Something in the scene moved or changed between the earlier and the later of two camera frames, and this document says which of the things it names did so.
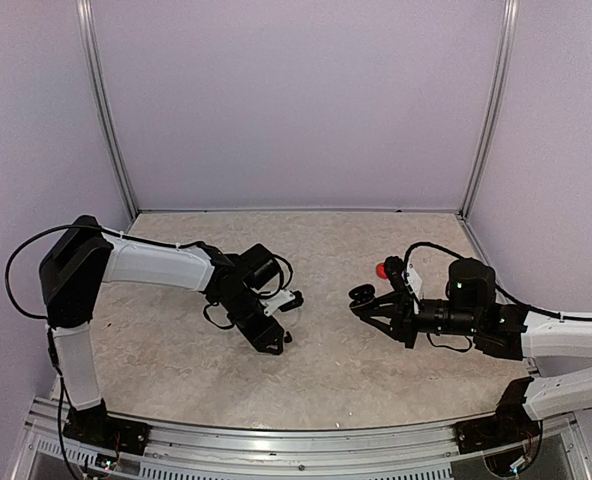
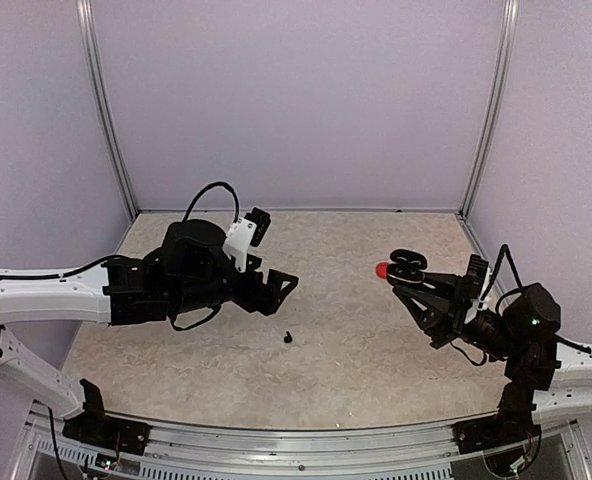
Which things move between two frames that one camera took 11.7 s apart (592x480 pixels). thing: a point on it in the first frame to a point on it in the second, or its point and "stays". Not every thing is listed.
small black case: [363, 296] to [406, 266]
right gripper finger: [383, 327] to [430, 308]
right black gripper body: [408, 332] to [461, 304]
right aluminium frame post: [509, 33] stays
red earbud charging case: [380, 270] stays
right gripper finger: [386, 305] to [443, 281]
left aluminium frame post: [85, 21] stays
